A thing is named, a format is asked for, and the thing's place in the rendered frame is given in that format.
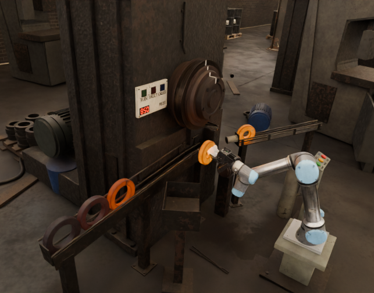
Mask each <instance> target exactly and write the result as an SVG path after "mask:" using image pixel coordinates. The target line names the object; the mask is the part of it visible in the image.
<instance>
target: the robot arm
mask: <svg viewBox="0 0 374 293"><path fill-rule="evenodd" d="M227 149H228V148H227ZM228 150H229V152H228V151H227V150H226V147H225V148H224V149H222V150H218V147H217V146H216V145H214V146H213V147H211V148H209V149H208V151H207V153H208V154H209V156H210V157H211V158H212V159H213V160H214V161H216V162H218V163H220V164H222V165H223V166H220V167H218V169H217V171H218V173H220V172H223V171H224V170H225V169H227V168H229V169H230V170H232V171H233V172H235V173H236V174H237V177H236V182H235V185H234V187H233V189H232V193H233V194H234V195H235V196H237V197H242V196H243V194H244V193H245V191H246V189H247V188H248V186H249V184H254V183H255V182H256V180H257V179H259V178H262V177H266V176H270V175H273V174H276V173H280V172H283V171H287V170H290V169H291V170H295V174H296V176H297V183H299V185H301V191H302V199H303V203H304V215H303V218H302V222H301V225H300V227H299V228H298V230H297V231H296V233H295V237H296V239H297V240H298V241H299V242H300V243H302V244H304V245H307V246H316V245H318V244H322V243H324V242H325V241H326V239H327V234H326V229H325V221H324V219H323V217H324V211H323V210H321V209H320V206H319V197H318V189H317V183H318V182H319V169H318V167H317V164H316V160H315V158H314V156H313V155H312V154H310V153H308V152H298V153H294V154H291V155H288V157H287V158H284V159H280V160H277V161H274V162H270V163H267V164H264V165H261V166H257V167H253V168H249V167H248V166H246V165H245V164H243V163H242V162H241V161H239V160H238V157H237V156H236V155H234V154H233V153H232V152H231V150H230V149H228ZM216 156H217V157H216Z"/></svg>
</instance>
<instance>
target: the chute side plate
mask: <svg viewBox="0 0 374 293"><path fill-rule="evenodd" d="M199 151H200V150H199ZM199 151H197V152H196V153H194V154H192V155H191V156H190V157H189V158H187V159H186V160H184V161H183V162H181V164H179V165H178V166H176V167H175V168H174V169H172V170H171V171H170V172H168V173H167V174H165V175H164V176H163V177H161V178H160V179H159V180H157V181H156V182H154V183H153V184H152V185H150V186H149V187H148V188H146V189H145V190H144V191H143V192H141V193H140V194H138V195H137V196H136V197H134V198H133V199H132V200H130V201H129V202H128V203H126V204H125V205H123V206H122V207H121V208H120V209H118V210H117V211H115V212H114V213H113V214H111V215H110V216H109V217H107V218H106V219H105V220H103V221H102V222H100V223H99V224H98V225H96V226H95V227H94V228H92V229H91V230H90V231H88V232H87V233H85V234H84V235H83V236H82V237H80V238H79V239H78V240H76V241H75V242H74V243H72V244H71V245H69V246H68V247H67V248H65V249H64V250H63V251H62V252H60V253H59V254H57V255H56V256H54V257H53V258H52V261H53V263H54V266H55V270H56V271H57V270H58V269H60V268H61V267H62V266H63V261H64V260H65V259H66V258H68V257H69V256H71V255H72V254H74V257H75V256H76V255H78V254H79V253H80V252H81V251H83V250H84V249H85V248H86V247H88V246H89V245H90V244H92V243H93V242H94V241H95V240H97V239H98V238H99V237H100V236H102V235H103V234H105V233H106V232H107V231H108V230H110V229H111V228H112V227H113V226H115V225H116V224H118V222H120V221H121V220H123V219H124V218H125V217H126V216H128V215H129V214H130V213H131V212H133V211H134V210H135V209H137V208H138V207H139V206H140V205H142V204H143V199H144V198H146V197H147V196H149V195H150V197H152V196H153V195H155V194H156V193H157V192H158V191H160V190H161V189H162V188H163V187H165V186H166V182H167V181H172V180H174V179H175V178H176V177H177V176H179V175H180V174H182V172H184V171H185V170H187V169H188V168H189V167H190V166H192V165H193V164H195V163H196V162H198V161H199V160H198V153H199Z"/></svg>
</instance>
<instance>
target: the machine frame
mask: <svg viewBox="0 0 374 293"><path fill-rule="evenodd" d="M55 1H56V10H57V15H58V24H59V32H60V41H61V46H62V55H63V64H64V69H65V78H66V86H67V95H68V101H69V109H70V118H71V124H72V133H73V142H74V151H75V156H76V165H77V174H78V178H79V187H80V196H81V205H82V204H83V203H84V202H85V201H86V200H87V199H88V198H91V197H92V196H95V195H100V196H104V195H105V194H107V193H108V192H109V190H110V188H111V186H113V184H114V183H115V182H117V181H118V180H120V179H122V178H127V179H129V178H130V177H132V176H134V175H135V174H137V173H138V172H140V171H141V170H142V169H144V168H146V167H147V166H149V165H150V164H151V163H153V162H155V161H156V160H158V159H159V158H161V157H162V156H163V155H165V154H167V153H168V152H170V151H171V150H173V149H174V148H175V147H177V146H178V145H180V144H182V143H183V142H185V141H186V138H187V143H185V144H183V145H182V146H180V152H181V153H183V152H184V151H186V150H187V149H189V148H191V147H192V146H194V145H195V144H194V138H193V139H192V137H194V136H196V135H197V134H198V136H197V139H196V143H199V142H200V140H201V141H203V140H204V128H205V127H206V126H207V125H204V126H203V127H202V128H200V129H198V130H190V129H188V128H187V127H182V126H180V125H179V124H178V123H177V122H176V121H175V119H174V118H173V117H171V115H170V114H169V112H168V110H167V107H165V108H163V109H160V110H157V111H156V112H152V113H150V114H148V115H145V116H143V117H140V118H136V93H135V87H139V86H142V85H146V84H149V83H153V82H156V81H159V80H163V79H167V80H168V82H169V80H170V77H171V75H172V74H173V72H174V71H175V69H176V68H177V67H178V66H179V65H180V64H182V63H183V62H186V61H191V60H193V59H195V58H204V59H209V60H212V61H214V62H216V64H217V65H218V66H219V69H220V73H221V67H222V57H223V46H224V40H225V29H226V19H227V8H228V2H229V0H55ZM184 2H187V12H186V33H185V48H186V52H187V53H186V54H184V52H183V49H182V42H180V40H182V34H183V12H181V10H183V9H184ZM186 136H187V137H186ZM215 172H216V161H214V160H211V162H210V163H209V164H207V165H205V170H204V182H203V189H202V201H201V204H202V203H203V202H204V201H206V200H207V199H208V198H209V197H210V196H211V195H212V194H213V191H214V190H215V184H214V182H215ZM165 188H166V186H165V187H163V188H162V189H161V190H160V191H158V192H157V193H156V194H155V195H153V196H152V197H150V248H151V247H152V246H153V245H154V244H156V243H157V242H158V241H159V240H160V239H161V238H162V237H164V236H165V235H166V234H167V233H168V232H169V231H170V230H162V208H163V200H164V195H165ZM103 235H104V236H105V237H106V238H108V239H109V240H111V241H112V242H114V243H115V244H116V245H118V246H120V247H121V248H122V249H124V250H125V251H127V252H128V253H129V254H131V255H133V256H134V257H136V256H138V242H137V209H135V210H134V211H133V212H131V213H130V214H129V215H128V216H126V217H125V218H124V219H123V220H121V221H120V222H118V224H116V225H115V226H113V227H112V228H111V229H110V230H108V231H107V232H106V233H105V234H103Z"/></svg>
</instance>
